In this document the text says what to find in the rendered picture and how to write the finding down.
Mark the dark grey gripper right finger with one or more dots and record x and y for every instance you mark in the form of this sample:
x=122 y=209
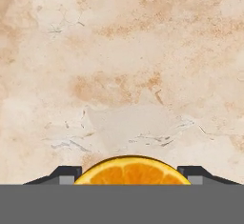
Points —
x=193 y=173

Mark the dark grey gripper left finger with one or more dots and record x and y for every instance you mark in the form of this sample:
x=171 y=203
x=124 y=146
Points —
x=65 y=173

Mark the orange half with cut face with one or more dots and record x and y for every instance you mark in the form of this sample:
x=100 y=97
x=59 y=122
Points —
x=132 y=172

